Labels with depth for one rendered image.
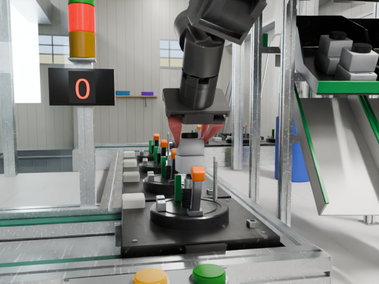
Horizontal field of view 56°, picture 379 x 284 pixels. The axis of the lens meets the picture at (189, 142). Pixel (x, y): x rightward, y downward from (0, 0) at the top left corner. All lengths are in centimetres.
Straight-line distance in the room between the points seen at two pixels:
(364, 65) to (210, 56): 27
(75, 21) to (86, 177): 31
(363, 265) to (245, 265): 35
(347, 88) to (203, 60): 26
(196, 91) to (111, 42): 816
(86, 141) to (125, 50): 792
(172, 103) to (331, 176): 31
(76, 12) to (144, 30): 805
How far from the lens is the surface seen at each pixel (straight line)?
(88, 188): 78
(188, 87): 54
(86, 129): 76
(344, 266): 79
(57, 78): 72
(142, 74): 862
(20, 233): 77
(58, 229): 75
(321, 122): 77
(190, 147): 61
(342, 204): 66
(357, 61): 65
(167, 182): 85
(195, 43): 51
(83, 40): 72
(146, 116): 859
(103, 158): 180
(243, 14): 50
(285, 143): 72
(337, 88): 64
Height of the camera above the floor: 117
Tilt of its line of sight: 5 degrees down
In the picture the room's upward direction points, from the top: straight up
